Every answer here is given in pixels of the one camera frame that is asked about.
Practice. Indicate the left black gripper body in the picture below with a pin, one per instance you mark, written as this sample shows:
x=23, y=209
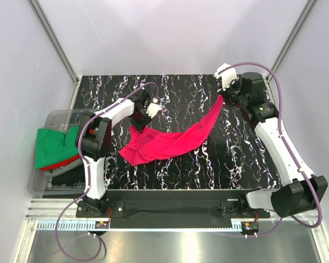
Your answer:
x=140, y=120

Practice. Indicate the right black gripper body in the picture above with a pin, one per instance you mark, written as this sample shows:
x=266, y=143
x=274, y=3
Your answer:
x=232, y=95

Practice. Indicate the pink t shirt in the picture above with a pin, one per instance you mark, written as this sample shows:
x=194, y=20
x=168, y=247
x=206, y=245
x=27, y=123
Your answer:
x=153, y=145

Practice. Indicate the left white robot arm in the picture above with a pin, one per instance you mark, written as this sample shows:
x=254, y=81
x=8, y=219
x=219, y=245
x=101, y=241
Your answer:
x=93, y=141

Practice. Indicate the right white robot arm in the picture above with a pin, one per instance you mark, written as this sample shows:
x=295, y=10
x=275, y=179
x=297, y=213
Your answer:
x=300, y=189

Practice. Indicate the black t shirt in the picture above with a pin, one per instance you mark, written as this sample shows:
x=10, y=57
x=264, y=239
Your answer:
x=70, y=178

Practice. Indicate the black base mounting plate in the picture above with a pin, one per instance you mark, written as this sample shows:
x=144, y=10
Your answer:
x=187, y=220

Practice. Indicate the red t shirt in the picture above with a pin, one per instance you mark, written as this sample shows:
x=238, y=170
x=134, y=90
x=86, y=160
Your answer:
x=60, y=164

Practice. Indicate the green t shirt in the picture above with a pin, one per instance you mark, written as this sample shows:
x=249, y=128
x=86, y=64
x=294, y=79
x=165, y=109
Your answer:
x=54, y=146

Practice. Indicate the grey t shirt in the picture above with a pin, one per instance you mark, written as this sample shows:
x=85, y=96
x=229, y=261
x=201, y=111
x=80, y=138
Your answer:
x=63, y=169

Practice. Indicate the clear plastic bin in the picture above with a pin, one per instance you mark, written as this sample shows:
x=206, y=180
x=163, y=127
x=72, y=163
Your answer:
x=39, y=184

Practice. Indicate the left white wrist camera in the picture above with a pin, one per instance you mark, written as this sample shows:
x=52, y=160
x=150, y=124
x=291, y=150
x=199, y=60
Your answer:
x=153, y=108

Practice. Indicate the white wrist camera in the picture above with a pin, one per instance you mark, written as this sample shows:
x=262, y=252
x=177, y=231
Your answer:
x=153, y=108
x=225, y=74

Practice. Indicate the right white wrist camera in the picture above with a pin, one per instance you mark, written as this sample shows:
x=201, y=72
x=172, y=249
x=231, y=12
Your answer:
x=225, y=74

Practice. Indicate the right aluminium frame post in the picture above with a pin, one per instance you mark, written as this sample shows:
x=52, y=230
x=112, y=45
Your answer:
x=295, y=31

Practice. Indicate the aluminium frame post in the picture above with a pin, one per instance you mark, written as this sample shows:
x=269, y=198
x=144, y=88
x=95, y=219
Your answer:
x=295, y=31
x=48, y=29

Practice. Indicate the left aluminium frame post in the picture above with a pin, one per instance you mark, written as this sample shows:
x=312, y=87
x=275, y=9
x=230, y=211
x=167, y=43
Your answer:
x=48, y=29

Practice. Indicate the aluminium front rail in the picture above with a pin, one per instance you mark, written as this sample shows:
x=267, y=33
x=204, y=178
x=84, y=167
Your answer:
x=117, y=208

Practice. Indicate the white slotted cable duct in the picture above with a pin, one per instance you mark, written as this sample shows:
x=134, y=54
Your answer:
x=113, y=226

